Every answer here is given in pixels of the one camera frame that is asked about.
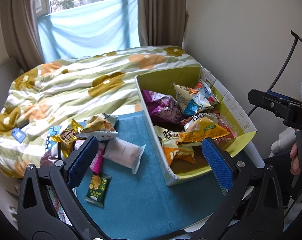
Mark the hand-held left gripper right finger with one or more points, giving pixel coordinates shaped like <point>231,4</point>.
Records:
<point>217,160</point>

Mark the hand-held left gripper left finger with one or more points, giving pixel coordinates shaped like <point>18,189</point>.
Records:
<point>82,160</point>

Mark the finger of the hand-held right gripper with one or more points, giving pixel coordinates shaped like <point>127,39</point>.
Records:
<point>265,102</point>
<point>285,97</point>

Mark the pink snack packet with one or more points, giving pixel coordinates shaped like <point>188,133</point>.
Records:
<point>225,130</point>

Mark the yellow snack packet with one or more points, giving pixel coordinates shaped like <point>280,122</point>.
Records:
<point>208,130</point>

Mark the green cardboard box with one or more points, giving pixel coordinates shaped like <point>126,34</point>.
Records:
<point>188,173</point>

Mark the white and orange cake packet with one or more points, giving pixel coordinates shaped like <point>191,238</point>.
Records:
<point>177,150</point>

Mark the white blue and orange packet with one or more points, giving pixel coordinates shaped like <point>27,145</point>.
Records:
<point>190,100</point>

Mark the purple snack packet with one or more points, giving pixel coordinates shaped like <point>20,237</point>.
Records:
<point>163,107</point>

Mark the person's right hand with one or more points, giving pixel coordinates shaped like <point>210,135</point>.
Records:
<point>295,157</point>

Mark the magenta snack packet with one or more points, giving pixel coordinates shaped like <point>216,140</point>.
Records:
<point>97,160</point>

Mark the gold and black snack packet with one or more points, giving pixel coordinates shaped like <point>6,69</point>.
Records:
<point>66,137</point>

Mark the person's grey clothing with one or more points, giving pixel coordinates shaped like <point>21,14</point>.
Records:
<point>283,142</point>

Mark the small green snack packet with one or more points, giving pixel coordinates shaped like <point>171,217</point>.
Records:
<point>97,190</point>

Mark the dark brown snack packet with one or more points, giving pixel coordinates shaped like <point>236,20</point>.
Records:
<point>48,160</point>

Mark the beige and orange snack packet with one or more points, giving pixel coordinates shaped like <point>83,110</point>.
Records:
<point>101,126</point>

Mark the plain white snack packet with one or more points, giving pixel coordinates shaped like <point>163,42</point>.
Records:
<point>126,155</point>

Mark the patterned white bed table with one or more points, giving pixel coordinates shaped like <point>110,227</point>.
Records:
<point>57,202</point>

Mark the small black device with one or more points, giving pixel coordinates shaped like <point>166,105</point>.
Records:
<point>23,123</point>

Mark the teal table mat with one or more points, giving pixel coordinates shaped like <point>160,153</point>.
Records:
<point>141,200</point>

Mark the floral striped blanket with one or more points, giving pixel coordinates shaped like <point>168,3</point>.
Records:
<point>73,85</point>

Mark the grey headboard panel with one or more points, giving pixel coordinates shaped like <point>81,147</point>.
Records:
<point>2,77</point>

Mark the light blue window cloth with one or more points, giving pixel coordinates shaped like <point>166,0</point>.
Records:
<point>88,30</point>

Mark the beige curtain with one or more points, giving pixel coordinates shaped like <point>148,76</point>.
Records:
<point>162,12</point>
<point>21,22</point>

